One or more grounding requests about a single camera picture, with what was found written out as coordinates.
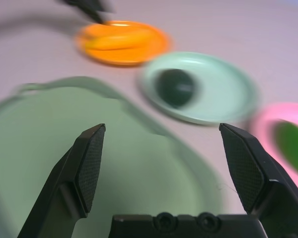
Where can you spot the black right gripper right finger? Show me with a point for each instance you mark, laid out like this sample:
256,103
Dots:
270,188

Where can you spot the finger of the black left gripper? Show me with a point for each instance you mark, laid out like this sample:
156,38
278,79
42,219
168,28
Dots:
89,7

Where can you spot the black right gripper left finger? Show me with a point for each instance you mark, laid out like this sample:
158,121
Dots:
64,193

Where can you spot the yellow toy banana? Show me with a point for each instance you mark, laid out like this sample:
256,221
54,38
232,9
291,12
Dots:
119,41

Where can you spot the toy watermelon slice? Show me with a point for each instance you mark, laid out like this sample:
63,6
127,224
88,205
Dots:
294,146

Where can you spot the dark green toy avocado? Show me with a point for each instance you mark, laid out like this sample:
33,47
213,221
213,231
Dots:
175,88

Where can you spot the yellow plastic plate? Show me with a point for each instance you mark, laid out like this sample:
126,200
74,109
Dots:
124,58

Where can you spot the light green cutting board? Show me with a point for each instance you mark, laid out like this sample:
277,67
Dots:
39,129

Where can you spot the pink plastic plate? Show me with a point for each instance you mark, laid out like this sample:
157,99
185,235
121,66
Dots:
265,116

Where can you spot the mint green plastic plate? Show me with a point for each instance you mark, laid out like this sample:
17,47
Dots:
218,94

